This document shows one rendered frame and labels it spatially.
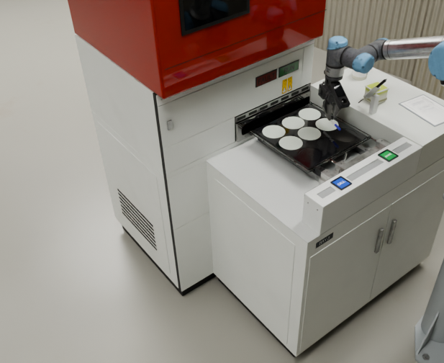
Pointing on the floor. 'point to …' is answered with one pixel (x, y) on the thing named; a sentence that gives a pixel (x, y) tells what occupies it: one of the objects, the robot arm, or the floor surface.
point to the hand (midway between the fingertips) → (332, 118)
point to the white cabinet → (322, 253)
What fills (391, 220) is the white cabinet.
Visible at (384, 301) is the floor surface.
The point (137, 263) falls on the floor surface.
